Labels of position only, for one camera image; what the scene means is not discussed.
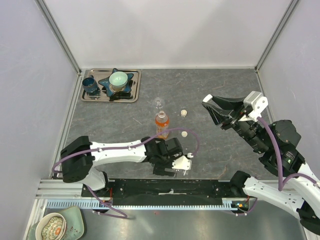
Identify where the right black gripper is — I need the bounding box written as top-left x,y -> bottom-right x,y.
201,93 -> 269,153

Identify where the left aluminium frame post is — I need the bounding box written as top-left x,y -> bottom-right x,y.
35,0 -> 82,75

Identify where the blue star-shaped dish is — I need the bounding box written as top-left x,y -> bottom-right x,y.
98,68 -> 134,98

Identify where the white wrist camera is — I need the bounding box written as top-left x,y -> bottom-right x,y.
172,153 -> 194,173
239,91 -> 269,123

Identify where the orange drink bottle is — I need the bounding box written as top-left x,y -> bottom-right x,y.
155,110 -> 170,134

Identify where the aluminium frame post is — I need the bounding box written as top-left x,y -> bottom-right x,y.
35,0 -> 82,75
254,0 -> 300,73

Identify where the dark blue cup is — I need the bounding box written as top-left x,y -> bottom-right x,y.
82,75 -> 101,96

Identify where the pale green bowl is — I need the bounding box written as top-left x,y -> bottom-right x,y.
109,71 -> 128,90

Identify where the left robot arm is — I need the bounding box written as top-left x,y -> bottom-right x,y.
60,136 -> 191,197

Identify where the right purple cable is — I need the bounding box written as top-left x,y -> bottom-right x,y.
226,117 -> 320,217

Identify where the slotted cable duct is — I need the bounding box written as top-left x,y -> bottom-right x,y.
46,197 -> 258,210

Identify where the right aluminium frame post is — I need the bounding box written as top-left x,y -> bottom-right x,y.
254,0 -> 300,73

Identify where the white ribbed bottle cap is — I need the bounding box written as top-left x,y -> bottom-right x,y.
180,109 -> 188,118

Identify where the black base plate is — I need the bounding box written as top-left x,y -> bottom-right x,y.
94,178 -> 247,204

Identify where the green square plate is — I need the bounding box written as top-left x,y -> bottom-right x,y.
43,206 -> 85,240

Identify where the small clear empty bottle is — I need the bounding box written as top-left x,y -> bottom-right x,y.
152,97 -> 165,111

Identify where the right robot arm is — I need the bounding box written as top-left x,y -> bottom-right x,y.
201,91 -> 320,235

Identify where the patterned ceramic bowl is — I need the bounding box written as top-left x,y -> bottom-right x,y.
35,212 -> 67,240

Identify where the steel tray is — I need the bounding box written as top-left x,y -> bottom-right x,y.
80,68 -> 142,103

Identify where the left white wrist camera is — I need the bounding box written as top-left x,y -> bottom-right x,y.
172,153 -> 194,173

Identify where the cream bottle cap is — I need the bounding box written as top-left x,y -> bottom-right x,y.
181,131 -> 188,138

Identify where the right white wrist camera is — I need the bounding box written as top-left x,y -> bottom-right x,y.
239,91 -> 269,123

